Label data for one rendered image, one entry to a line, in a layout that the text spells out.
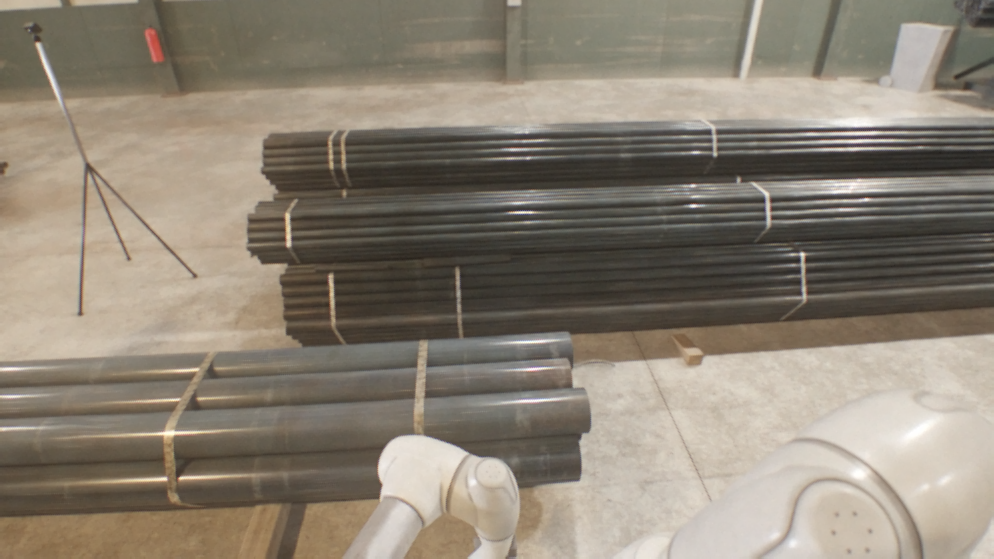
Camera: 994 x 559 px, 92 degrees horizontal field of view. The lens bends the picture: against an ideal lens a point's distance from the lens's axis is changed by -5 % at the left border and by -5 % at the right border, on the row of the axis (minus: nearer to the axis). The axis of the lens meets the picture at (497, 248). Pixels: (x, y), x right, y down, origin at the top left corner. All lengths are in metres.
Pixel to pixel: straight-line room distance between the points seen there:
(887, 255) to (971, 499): 3.03
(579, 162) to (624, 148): 0.27
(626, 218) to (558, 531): 1.49
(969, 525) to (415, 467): 0.91
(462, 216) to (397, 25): 7.16
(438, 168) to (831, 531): 2.70
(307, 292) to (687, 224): 2.01
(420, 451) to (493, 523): 0.21
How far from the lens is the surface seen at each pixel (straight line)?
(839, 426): 0.54
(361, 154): 2.97
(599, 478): 2.35
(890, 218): 3.46
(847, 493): 0.44
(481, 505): 1.14
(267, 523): 2.26
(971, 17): 11.34
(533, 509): 2.24
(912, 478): 0.52
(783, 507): 0.43
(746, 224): 2.95
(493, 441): 1.89
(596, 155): 3.00
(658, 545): 0.99
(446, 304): 2.65
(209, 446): 2.02
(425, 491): 1.16
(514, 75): 9.40
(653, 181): 3.22
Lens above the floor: 1.89
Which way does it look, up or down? 30 degrees down
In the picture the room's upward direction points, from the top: 1 degrees counter-clockwise
